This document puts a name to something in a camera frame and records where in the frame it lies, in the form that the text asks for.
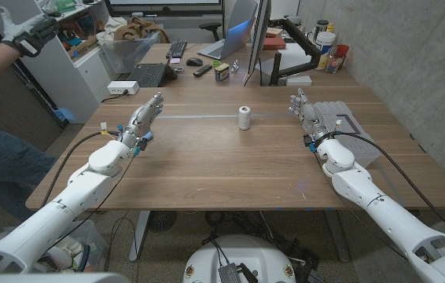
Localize grey plastic lidded container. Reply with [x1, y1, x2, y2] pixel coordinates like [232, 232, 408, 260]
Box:
[311, 100, 381, 169]

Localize red cup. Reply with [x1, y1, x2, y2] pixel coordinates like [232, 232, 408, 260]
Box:
[334, 43, 351, 60]

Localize grey finned electronics box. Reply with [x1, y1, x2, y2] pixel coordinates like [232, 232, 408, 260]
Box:
[217, 263, 243, 283]

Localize brown wooden cabinet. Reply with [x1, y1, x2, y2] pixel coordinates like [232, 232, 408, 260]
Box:
[0, 66, 68, 153]

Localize person's right gloved hand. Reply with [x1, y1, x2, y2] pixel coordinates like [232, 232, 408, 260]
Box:
[0, 6, 61, 59]

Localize white thread spool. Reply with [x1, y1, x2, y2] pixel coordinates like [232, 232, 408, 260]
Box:
[238, 105, 252, 131]

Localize black floor cable bundle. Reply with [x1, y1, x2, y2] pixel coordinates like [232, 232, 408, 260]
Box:
[202, 211, 320, 276]

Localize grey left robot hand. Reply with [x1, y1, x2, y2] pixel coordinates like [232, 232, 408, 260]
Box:
[119, 91, 165, 149]

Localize white cabinet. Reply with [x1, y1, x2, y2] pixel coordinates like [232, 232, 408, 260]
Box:
[0, 0, 112, 125]

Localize black floor fan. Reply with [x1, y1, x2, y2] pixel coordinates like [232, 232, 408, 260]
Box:
[146, 211, 178, 233]

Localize red book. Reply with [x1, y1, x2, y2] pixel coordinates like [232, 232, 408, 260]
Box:
[262, 36, 287, 51]

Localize white cloth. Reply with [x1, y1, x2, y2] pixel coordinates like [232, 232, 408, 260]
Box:
[95, 16, 128, 45]

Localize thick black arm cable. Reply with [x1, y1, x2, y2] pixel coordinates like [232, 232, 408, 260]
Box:
[334, 131, 445, 241]
[40, 130, 123, 208]

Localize small white box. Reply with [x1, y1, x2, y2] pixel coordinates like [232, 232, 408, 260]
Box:
[285, 75, 313, 87]

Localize clear bin with clothes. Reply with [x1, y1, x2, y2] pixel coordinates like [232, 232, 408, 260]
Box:
[99, 31, 161, 75]

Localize white paper sheet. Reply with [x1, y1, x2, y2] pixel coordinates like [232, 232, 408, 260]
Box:
[259, 42, 318, 76]

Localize black framed wall screen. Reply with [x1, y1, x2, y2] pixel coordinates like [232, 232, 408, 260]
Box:
[104, 0, 226, 19]

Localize person in dark clothes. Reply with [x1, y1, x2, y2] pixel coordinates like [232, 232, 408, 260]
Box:
[0, 100, 57, 221]

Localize white plastic jar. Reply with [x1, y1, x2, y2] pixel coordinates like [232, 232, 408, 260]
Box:
[314, 31, 337, 56]

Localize flat computer monitor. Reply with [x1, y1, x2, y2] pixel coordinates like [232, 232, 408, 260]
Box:
[244, 0, 273, 76]

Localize black power strip cord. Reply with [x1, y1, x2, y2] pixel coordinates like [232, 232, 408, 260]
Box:
[100, 91, 130, 104]

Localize brown cloth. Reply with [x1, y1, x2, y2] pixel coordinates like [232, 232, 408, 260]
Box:
[112, 16, 171, 44]

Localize narrow dark keyboard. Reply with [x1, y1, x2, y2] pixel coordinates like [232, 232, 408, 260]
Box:
[165, 39, 188, 60]

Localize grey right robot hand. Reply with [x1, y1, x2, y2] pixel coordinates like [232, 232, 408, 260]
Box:
[288, 87, 332, 145]

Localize wide black keyboard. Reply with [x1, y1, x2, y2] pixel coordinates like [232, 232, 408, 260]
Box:
[127, 62, 168, 88]

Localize white power strip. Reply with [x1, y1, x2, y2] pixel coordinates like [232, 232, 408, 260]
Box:
[107, 80, 140, 96]

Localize small cardboard box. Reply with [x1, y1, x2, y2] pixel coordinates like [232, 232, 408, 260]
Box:
[265, 26, 285, 39]

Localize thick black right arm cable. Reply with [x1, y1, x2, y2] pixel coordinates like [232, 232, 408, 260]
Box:
[334, 131, 445, 241]

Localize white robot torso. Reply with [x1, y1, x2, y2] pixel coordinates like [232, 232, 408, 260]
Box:
[182, 234, 297, 283]

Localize black remote control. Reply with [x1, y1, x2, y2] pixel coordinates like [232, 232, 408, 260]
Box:
[193, 64, 213, 78]

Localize small printed tin box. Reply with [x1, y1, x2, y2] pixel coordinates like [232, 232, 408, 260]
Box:
[214, 62, 230, 83]

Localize black office chair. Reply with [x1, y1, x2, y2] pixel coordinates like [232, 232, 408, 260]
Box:
[198, 21, 223, 42]

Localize dark lidded jar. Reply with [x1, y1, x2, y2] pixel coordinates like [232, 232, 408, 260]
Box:
[313, 19, 330, 40]

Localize grey table leg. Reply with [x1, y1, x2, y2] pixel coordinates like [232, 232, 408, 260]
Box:
[322, 209, 351, 263]
[128, 211, 151, 263]

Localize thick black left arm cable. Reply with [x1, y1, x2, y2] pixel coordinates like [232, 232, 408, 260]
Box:
[40, 130, 123, 208]

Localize grey open laptop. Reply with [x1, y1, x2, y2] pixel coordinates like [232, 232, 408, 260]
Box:
[197, 16, 256, 61]

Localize clear plastic cup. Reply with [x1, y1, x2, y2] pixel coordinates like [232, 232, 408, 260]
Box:
[325, 53, 345, 75]

